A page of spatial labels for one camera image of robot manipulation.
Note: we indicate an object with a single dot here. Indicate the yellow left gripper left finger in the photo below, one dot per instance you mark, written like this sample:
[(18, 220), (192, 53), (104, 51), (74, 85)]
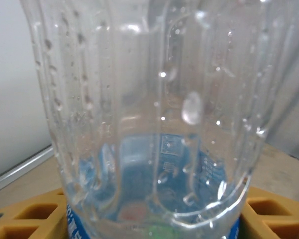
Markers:
[(27, 219)]

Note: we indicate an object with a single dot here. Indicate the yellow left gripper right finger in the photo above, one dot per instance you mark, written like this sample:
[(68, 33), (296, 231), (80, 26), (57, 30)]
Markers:
[(276, 219)]

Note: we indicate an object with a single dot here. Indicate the blue-label bottle blue cap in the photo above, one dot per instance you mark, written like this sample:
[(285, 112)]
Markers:
[(139, 99)]

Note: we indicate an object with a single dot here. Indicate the aluminium table edge profile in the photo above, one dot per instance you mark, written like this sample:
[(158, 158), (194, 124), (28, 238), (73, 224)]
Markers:
[(15, 171)]

